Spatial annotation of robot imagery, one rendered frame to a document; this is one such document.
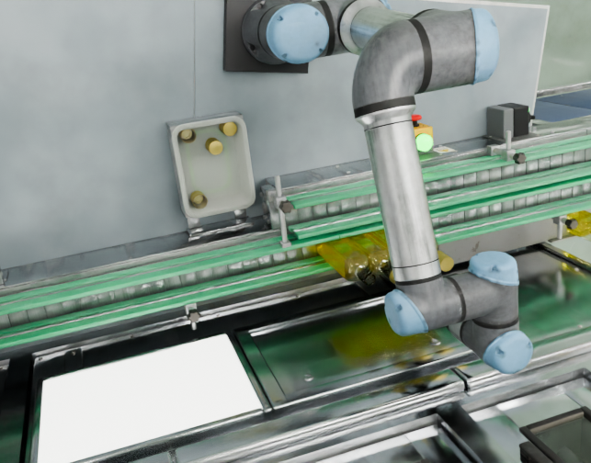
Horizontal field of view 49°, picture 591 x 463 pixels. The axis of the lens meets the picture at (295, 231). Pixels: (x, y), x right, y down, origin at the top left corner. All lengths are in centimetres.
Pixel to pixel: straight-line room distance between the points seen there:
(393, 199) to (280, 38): 51
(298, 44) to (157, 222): 57
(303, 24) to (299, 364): 69
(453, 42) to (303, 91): 69
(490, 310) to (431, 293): 11
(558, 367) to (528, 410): 13
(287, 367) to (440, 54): 69
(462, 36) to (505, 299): 42
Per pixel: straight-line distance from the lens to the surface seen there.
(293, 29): 139
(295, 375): 134
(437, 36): 105
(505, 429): 126
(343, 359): 137
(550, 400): 134
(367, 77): 102
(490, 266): 107
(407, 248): 102
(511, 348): 112
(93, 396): 141
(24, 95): 159
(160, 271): 149
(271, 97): 165
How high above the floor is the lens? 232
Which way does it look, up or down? 65 degrees down
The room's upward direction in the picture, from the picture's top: 134 degrees clockwise
